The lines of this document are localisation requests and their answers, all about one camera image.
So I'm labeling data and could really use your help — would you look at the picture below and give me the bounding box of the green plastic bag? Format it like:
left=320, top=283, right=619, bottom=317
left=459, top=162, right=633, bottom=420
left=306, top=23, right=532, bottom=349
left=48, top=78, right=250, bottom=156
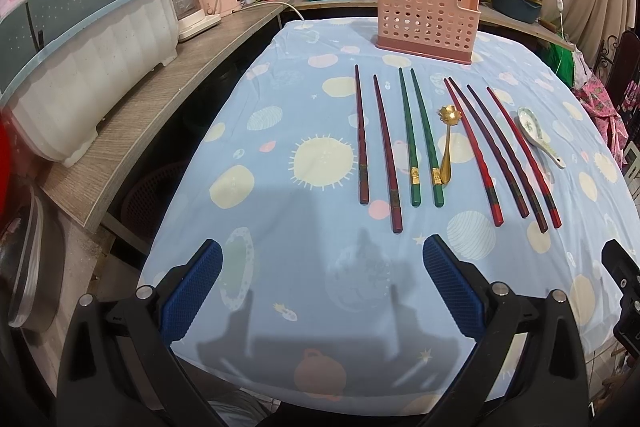
left=541, top=43, right=575, bottom=88

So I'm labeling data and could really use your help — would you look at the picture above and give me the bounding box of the white dish drainer box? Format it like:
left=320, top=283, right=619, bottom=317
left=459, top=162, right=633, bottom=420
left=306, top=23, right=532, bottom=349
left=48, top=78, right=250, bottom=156
left=1, top=0, right=178, bottom=166

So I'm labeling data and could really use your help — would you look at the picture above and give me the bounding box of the dark red chopstick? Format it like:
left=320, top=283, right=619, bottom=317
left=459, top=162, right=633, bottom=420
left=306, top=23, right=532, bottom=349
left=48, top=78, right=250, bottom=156
left=373, top=75, right=404, bottom=234
left=355, top=65, right=369, bottom=205

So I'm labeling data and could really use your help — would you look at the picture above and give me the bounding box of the gold flower spoon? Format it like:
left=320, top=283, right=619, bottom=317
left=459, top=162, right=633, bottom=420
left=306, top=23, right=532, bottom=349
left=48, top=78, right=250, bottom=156
left=438, top=105, right=461, bottom=185

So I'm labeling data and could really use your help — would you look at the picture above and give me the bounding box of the pink perforated utensil holder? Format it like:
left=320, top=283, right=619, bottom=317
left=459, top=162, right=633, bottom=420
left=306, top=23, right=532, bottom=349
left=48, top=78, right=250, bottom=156
left=376, top=0, right=480, bottom=65

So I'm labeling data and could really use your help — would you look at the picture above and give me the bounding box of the pink floral garment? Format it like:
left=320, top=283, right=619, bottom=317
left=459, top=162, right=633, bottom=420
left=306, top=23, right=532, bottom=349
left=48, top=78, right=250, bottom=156
left=572, top=49, right=628, bottom=167

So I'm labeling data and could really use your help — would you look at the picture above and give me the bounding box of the dark maroon chopstick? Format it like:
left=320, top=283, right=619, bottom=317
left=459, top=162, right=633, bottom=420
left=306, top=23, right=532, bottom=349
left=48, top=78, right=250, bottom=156
left=466, top=84, right=549, bottom=233
left=445, top=77, right=529, bottom=227

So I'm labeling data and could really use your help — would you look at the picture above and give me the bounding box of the light blue patterned tablecloth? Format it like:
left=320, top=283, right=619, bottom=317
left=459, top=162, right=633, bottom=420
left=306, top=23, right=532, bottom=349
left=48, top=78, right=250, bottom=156
left=142, top=18, right=639, bottom=415

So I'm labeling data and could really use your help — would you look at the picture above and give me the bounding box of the white ceramic soup spoon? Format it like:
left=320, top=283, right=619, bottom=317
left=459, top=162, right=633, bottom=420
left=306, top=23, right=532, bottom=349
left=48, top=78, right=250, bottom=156
left=518, top=107, right=566, bottom=169

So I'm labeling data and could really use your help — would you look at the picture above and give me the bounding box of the teal dish drainer lid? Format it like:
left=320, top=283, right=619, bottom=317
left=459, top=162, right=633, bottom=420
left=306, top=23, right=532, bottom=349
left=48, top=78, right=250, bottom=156
left=1, top=0, right=115, bottom=89

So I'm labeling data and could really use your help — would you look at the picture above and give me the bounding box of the grey back counter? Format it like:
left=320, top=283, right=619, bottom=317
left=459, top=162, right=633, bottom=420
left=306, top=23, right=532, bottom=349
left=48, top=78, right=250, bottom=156
left=290, top=0, right=575, bottom=51

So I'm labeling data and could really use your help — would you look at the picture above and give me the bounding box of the white blender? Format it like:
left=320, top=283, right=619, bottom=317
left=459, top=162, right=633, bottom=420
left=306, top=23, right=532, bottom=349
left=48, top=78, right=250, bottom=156
left=171, top=0, right=221, bottom=42

